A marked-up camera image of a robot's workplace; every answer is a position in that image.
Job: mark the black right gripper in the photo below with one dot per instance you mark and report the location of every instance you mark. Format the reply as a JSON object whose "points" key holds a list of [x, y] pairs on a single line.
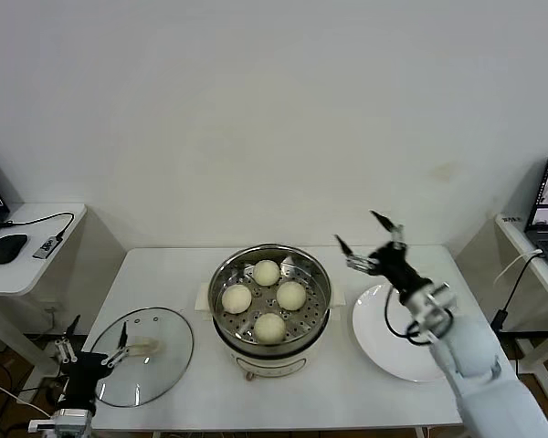
{"points": [[397, 267]]}

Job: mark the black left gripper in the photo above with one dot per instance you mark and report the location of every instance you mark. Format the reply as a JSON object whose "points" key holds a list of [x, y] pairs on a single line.
{"points": [[84, 374]]}

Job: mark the round glass pot lid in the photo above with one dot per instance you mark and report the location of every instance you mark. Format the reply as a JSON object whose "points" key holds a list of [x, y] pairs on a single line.
{"points": [[173, 337]]}

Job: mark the white steamed baozi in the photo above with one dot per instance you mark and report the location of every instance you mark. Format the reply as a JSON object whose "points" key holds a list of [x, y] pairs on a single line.
{"points": [[270, 328], [267, 272], [237, 299], [291, 296]]}

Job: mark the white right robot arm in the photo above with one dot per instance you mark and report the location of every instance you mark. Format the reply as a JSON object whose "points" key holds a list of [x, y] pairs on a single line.
{"points": [[475, 360]]}

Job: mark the stainless steel steamer pot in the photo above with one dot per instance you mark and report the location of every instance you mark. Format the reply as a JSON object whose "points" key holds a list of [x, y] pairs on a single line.
{"points": [[315, 292]]}

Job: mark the white round plate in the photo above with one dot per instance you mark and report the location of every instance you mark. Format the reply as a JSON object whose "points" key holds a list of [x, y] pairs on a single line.
{"points": [[374, 337]]}

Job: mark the white side table with mouse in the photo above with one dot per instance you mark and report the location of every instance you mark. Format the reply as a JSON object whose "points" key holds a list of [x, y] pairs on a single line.
{"points": [[27, 274]]}

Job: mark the small grey usb hub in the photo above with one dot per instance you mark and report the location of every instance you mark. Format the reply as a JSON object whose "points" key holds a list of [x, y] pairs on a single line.
{"points": [[45, 247]]}

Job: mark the black computer mouse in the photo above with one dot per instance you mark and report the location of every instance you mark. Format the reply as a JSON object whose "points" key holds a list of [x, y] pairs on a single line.
{"points": [[8, 247]]}

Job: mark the cream electric cooker base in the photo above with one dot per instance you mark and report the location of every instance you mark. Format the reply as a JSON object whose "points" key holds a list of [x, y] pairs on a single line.
{"points": [[274, 362]]}

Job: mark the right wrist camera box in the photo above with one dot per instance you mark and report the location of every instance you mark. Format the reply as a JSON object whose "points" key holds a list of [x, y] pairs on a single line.
{"points": [[443, 296]]}

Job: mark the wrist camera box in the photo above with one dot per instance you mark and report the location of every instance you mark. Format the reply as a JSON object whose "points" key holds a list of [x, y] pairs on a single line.
{"points": [[443, 296], [70, 428]]}

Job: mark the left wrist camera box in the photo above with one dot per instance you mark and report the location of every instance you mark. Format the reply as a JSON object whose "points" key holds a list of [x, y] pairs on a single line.
{"points": [[70, 428]]}

